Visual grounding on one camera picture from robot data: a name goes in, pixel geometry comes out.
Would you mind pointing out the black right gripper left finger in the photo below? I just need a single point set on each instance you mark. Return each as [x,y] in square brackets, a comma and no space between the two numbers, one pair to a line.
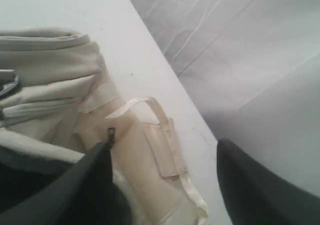
[35,190]

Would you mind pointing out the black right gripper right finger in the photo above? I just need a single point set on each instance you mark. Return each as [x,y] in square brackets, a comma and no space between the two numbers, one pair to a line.
[253,195]

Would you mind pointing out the cream fabric duffel bag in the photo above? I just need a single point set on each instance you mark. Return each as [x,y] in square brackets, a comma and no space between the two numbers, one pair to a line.
[58,101]

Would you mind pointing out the white backdrop curtain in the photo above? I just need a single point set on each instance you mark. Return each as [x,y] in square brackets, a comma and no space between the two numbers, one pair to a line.
[252,68]

